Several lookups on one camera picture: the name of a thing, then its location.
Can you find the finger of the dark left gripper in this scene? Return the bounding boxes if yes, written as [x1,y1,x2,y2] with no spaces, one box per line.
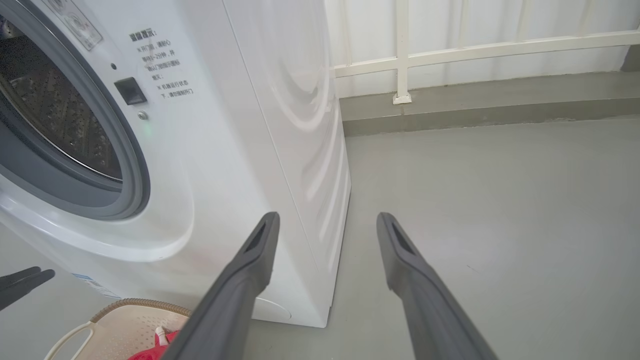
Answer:
[0,269,56,312]
[0,267,41,291]

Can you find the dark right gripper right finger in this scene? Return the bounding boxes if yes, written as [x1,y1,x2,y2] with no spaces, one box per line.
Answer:
[376,211,499,360]

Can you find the grey warning sticker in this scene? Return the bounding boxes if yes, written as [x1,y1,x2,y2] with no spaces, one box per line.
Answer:
[42,0,103,51]

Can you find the red garment wide white panels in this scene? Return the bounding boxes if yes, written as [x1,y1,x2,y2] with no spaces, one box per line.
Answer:
[127,326,181,360]

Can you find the cream perforated laundry basket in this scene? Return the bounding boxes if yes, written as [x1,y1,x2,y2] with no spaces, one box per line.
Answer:
[45,298,193,360]

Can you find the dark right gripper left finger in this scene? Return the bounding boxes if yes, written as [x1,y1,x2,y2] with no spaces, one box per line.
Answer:
[161,211,281,360]

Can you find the white washing machine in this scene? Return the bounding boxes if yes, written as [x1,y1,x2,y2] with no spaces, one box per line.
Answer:
[0,0,352,329]

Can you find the white metal railing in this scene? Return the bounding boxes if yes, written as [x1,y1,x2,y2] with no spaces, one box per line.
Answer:
[332,0,640,105]

